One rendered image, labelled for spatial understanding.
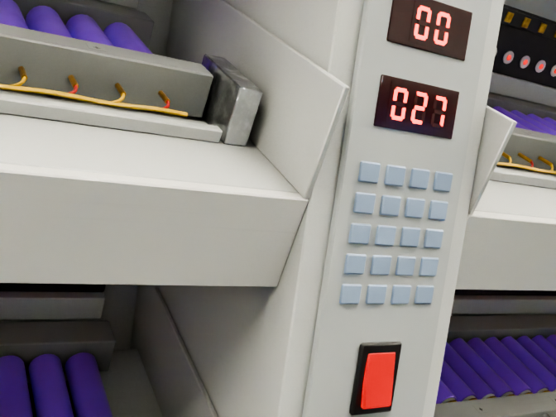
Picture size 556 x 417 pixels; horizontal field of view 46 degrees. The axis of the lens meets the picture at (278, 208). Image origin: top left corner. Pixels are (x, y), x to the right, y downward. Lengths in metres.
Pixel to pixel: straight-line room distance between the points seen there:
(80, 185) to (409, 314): 0.16
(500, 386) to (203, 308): 0.27
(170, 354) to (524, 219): 0.21
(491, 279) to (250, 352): 0.14
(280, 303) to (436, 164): 0.10
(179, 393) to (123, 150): 0.17
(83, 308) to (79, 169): 0.19
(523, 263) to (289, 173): 0.16
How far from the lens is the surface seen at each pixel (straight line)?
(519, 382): 0.56
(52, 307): 0.42
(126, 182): 0.24
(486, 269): 0.37
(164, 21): 0.46
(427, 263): 0.32
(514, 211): 0.37
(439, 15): 0.31
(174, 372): 0.40
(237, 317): 0.33
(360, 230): 0.29
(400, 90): 0.29
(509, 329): 0.63
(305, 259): 0.28
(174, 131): 0.29
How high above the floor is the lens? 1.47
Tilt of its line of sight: 5 degrees down
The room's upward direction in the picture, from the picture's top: 8 degrees clockwise
